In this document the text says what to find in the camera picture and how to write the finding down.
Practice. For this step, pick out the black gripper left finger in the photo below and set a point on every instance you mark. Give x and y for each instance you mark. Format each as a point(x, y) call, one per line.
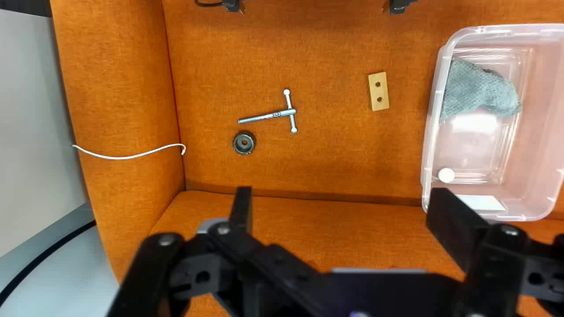
point(195, 264)

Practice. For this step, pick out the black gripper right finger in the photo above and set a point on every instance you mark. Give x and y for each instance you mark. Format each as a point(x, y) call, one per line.
point(505, 264)

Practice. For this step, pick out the black round knob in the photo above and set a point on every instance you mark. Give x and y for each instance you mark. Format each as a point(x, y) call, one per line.
point(244, 143)

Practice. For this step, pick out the wooden block with holes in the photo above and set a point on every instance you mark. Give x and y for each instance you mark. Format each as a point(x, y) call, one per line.
point(380, 90)

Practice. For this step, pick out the clear plastic storage box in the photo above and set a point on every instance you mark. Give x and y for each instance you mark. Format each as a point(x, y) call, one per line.
point(487, 151)

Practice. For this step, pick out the orange fabric sofa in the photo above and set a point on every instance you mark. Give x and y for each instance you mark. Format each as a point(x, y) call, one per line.
point(318, 46)

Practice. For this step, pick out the small white round cap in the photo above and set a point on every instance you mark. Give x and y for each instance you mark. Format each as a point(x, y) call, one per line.
point(447, 174)

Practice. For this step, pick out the grey knitted cloth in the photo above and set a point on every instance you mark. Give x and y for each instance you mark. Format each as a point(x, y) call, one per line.
point(478, 90)

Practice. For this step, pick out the black toggle clamp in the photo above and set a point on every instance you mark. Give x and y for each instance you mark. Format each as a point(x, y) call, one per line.
point(403, 5)

